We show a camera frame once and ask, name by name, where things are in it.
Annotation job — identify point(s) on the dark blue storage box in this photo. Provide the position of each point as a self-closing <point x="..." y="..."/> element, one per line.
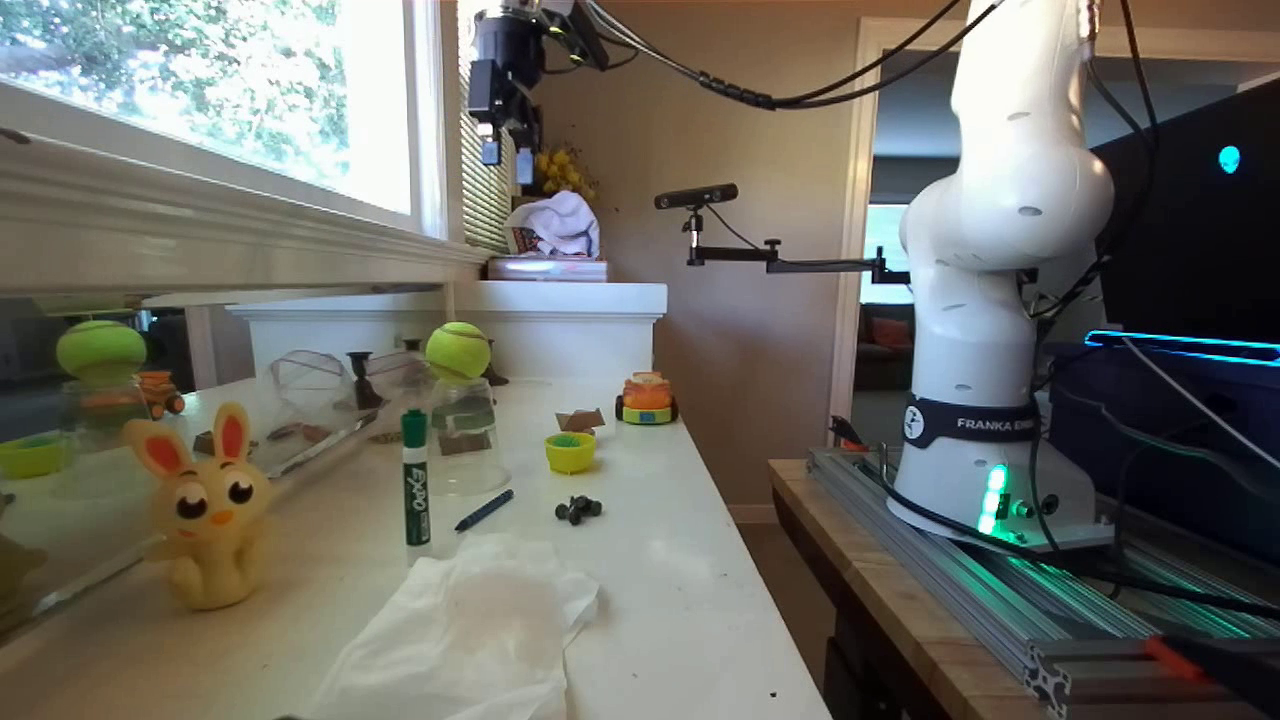
<point x="1172" y="440"/>

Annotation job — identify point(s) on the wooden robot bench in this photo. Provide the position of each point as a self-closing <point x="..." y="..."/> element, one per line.
<point x="880" y="603"/>

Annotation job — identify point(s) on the small black toy piece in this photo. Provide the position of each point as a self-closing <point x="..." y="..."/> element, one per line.
<point x="576" y="508"/>

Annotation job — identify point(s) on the clear glass jar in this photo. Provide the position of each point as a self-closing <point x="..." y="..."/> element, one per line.
<point x="466" y="424"/>

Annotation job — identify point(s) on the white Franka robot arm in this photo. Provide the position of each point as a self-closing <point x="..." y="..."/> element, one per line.
<point x="1002" y="203"/>

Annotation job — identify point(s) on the clear plastic container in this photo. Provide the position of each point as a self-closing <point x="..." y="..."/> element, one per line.
<point x="313" y="393"/>

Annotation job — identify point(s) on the yellow bunny plush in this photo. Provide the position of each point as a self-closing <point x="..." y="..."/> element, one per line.
<point x="206" y="535"/>

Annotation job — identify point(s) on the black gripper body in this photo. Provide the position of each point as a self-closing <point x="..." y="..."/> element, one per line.
<point x="505" y="64"/>

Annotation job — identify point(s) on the green dry erase marker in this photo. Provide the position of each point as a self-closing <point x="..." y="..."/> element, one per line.
<point x="419" y="493"/>

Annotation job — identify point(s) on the white fabric bundle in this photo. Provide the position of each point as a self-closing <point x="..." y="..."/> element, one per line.
<point x="560" y="222"/>

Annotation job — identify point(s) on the lime green plastic cap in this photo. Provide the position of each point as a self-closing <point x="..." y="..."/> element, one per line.
<point x="571" y="454"/>

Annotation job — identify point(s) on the grey round plate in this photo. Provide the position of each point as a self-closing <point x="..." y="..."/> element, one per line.
<point x="544" y="271"/>

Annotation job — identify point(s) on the black computer tower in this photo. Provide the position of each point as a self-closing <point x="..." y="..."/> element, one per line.
<point x="1172" y="224"/>

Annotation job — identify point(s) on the black pen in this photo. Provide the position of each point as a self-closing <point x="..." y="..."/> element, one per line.
<point x="482" y="508"/>

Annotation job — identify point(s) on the aluminium extrusion frame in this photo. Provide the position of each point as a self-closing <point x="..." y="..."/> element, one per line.
<point x="985" y="603"/>

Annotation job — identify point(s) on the long wall mirror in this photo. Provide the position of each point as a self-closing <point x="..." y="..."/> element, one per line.
<point x="53" y="522"/>

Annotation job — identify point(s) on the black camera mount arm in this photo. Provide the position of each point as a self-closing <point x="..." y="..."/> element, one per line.
<point x="813" y="266"/>

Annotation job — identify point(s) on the black stereo camera bar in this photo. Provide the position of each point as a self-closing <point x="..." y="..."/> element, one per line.
<point x="695" y="199"/>

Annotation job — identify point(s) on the green tennis ball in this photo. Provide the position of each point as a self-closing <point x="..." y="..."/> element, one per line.
<point x="457" y="349"/>

